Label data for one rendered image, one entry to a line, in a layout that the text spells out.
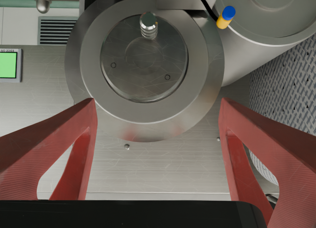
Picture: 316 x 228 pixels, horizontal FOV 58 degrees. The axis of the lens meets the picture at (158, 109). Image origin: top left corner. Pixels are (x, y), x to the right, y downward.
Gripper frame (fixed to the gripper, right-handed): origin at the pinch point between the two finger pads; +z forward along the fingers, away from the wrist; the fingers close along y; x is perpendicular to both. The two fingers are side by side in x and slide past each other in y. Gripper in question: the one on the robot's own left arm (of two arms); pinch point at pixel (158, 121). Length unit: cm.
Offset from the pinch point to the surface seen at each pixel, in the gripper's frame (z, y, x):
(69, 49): 14.7, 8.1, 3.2
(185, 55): 12.6, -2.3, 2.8
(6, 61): 43, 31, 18
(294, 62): 21.6, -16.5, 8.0
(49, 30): 277, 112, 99
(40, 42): 269, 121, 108
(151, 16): 11.9, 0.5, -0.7
